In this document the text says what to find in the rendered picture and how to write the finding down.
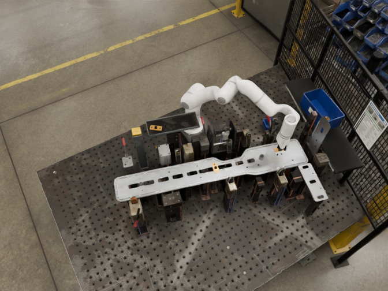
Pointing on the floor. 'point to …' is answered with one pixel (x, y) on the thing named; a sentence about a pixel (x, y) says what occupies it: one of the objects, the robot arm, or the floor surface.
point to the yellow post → (349, 235)
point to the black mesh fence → (339, 261)
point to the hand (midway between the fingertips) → (280, 147)
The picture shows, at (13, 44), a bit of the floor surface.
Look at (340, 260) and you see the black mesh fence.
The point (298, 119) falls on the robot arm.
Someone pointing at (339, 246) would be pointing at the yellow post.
